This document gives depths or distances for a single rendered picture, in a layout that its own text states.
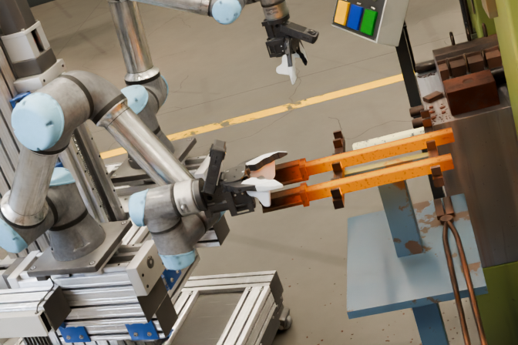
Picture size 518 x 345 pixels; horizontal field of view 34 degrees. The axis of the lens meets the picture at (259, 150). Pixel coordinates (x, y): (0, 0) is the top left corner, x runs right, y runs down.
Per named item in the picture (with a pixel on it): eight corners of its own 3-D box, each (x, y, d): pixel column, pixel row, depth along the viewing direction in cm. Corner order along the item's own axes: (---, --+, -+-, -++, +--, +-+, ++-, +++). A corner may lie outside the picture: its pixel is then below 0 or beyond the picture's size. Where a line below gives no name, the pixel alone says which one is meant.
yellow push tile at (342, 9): (342, 25, 285) (348, 3, 283) (333, 21, 292) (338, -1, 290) (347, 25, 286) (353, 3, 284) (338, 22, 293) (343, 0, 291)
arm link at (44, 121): (53, 233, 227) (99, 95, 190) (13, 267, 217) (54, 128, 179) (19, 206, 229) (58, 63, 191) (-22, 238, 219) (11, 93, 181)
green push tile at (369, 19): (370, 35, 267) (375, 12, 266) (359, 31, 274) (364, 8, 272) (375, 36, 268) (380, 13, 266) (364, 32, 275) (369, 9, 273)
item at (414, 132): (355, 160, 281) (351, 146, 279) (355, 153, 285) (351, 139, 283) (491, 128, 272) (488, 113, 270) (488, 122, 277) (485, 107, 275)
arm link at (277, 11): (288, -4, 260) (280, 5, 253) (292, 10, 262) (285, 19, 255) (266, 1, 263) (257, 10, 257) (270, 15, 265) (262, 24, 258)
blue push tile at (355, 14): (356, 30, 276) (361, 7, 275) (346, 26, 283) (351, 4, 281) (361, 31, 277) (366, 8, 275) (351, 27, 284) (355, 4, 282)
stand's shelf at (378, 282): (348, 319, 186) (346, 312, 185) (349, 224, 222) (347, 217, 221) (488, 293, 180) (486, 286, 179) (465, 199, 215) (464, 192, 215)
